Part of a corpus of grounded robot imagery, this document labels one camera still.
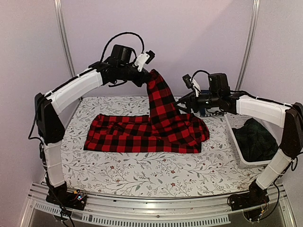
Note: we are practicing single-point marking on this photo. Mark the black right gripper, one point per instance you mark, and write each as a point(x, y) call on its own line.
point(189, 97)

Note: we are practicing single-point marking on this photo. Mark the dark green plaid garment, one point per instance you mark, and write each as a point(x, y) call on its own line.
point(256, 143)

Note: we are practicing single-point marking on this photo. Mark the aluminium frame post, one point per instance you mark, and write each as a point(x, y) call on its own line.
point(63, 36)
point(249, 42)

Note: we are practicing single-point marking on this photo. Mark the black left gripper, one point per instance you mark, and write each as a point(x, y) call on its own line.
point(145, 75)

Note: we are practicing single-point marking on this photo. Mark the floral patterned table cloth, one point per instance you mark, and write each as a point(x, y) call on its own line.
point(211, 172)

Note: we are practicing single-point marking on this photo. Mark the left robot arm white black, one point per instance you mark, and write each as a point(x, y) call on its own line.
point(121, 66)

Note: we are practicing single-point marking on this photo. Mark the right aluminium frame post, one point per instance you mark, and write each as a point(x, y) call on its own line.
point(249, 42)

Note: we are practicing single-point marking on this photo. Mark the folded navy blue shirt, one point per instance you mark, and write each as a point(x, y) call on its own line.
point(205, 111)

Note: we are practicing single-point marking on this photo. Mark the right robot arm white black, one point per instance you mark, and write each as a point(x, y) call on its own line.
point(286, 116)

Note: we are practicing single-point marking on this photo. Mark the aluminium front rail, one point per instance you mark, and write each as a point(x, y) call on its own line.
point(106, 210)

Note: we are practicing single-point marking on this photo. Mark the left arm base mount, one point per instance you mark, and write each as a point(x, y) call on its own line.
point(69, 199)

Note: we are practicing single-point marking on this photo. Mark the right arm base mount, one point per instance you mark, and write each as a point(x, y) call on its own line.
point(254, 197)

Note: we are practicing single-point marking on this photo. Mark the white plastic laundry basket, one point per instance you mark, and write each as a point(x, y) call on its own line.
point(237, 121)

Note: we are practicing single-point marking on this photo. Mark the left aluminium frame post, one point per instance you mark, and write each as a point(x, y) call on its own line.
point(63, 36)

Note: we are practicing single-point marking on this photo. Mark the red black plaid shirt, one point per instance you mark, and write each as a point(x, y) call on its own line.
point(165, 129)

